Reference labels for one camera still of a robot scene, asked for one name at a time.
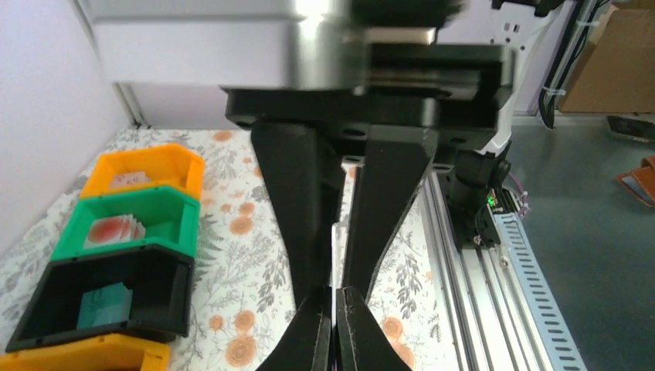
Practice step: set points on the black bin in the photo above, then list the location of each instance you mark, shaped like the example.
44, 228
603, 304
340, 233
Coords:
143, 292

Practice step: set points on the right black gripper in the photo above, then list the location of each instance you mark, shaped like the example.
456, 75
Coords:
453, 92

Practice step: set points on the white cards in orange bin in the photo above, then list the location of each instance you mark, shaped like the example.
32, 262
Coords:
129, 179

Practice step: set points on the near orange bin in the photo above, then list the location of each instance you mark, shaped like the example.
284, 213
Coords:
106, 352

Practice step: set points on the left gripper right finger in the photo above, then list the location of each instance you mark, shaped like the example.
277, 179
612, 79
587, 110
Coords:
361, 343

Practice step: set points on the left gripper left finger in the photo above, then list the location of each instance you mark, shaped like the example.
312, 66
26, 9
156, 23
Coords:
306, 343

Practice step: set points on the cardboard box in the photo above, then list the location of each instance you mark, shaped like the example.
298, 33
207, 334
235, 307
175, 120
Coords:
615, 74

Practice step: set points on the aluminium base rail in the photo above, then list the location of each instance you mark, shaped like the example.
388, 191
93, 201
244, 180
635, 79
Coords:
488, 316

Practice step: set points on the far orange bin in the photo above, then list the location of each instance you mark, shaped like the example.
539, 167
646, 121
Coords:
166, 165

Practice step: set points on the white red-circle cards stack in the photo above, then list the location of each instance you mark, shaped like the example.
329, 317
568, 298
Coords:
113, 230

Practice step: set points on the orange bin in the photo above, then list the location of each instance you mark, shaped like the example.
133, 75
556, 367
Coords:
166, 165
106, 352

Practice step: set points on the teal cards stack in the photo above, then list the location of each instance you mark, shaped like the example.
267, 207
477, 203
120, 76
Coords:
103, 306

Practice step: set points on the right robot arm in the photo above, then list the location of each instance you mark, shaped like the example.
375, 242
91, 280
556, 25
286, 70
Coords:
520, 25

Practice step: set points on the green bin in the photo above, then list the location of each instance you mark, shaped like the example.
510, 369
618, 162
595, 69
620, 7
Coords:
171, 219

